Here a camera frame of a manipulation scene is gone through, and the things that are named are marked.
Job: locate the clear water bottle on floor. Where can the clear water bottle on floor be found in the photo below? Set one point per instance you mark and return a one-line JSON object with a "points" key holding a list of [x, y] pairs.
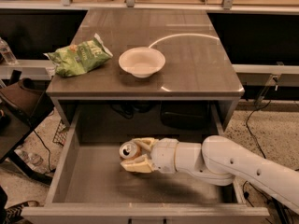
{"points": [[33, 160]]}

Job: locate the orange soda can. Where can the orange soda can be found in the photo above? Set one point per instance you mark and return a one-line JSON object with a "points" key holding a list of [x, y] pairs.
{"points": [[129, 150]]}

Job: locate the black office chair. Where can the black office chair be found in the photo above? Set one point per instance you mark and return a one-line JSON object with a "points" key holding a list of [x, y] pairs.
{"points": [[23, 107]]}

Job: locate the clear water bottle on shelf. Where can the clear water bottle on shelf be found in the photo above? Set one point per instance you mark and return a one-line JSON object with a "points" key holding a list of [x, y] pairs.
{"points": [[7, 53]]}

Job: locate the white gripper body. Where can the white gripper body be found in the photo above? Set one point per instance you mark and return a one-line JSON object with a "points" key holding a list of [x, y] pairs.
{"points": [[163, 155]]}

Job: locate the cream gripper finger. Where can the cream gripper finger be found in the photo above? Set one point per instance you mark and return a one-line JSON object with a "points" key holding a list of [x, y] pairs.
{"points": [[141, 164], [145, 143]]}

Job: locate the black bag under table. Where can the black bag under table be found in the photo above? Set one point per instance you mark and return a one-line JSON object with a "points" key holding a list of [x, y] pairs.
{"points": [[186, 115]]}

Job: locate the green chip bag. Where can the green chip bag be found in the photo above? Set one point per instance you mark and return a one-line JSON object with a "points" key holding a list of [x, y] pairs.
{"points": [[80, 59]]}

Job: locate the grey open top drawer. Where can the grey open top drawer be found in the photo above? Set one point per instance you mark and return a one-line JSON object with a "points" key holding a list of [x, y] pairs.
{"points": [[91, 187]]}

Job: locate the black wire basket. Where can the black wire basket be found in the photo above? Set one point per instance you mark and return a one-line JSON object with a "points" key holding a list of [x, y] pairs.
{"points": [[60, 135]]}

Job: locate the white paper bowl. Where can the white paper bowl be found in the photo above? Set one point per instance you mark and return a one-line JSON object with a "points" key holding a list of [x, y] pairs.
{"points": [[142, 62]]}

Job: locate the grey cabinet table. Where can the grey cabinet table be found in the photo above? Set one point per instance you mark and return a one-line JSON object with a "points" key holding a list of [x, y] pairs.
{"points": [[196, 64]]}

